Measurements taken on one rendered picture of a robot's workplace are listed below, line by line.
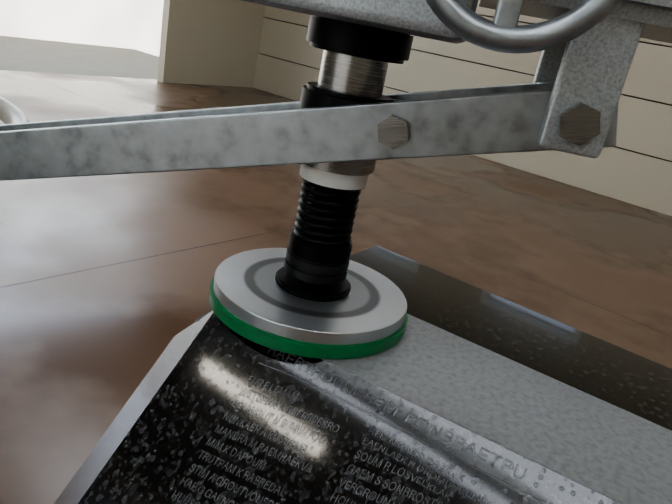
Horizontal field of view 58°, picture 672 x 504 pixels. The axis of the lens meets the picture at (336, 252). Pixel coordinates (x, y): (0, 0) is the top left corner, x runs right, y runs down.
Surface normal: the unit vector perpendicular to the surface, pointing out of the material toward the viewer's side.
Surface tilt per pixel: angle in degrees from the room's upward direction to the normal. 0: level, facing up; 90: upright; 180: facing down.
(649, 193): 90
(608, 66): 90
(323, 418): 45
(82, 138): 90
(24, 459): 0
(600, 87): 90
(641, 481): 0
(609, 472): 0
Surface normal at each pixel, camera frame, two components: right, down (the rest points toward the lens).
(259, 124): -0.20, 0.31
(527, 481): -0.22, -0.50
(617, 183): -0.61, 0.17
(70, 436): 0.18, -0.92
